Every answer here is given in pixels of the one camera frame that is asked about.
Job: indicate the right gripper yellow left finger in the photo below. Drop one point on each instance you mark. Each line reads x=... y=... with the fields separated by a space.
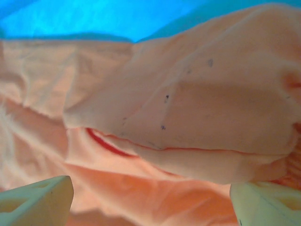
x=35 y=204

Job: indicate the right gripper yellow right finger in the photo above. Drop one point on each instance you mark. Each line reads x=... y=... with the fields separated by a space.
x=268 y=207

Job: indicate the light orange shorts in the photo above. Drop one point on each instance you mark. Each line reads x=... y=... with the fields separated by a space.
x=164 y=94

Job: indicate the teal plastic basket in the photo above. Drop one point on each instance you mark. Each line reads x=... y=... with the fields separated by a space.
x=70 y=16

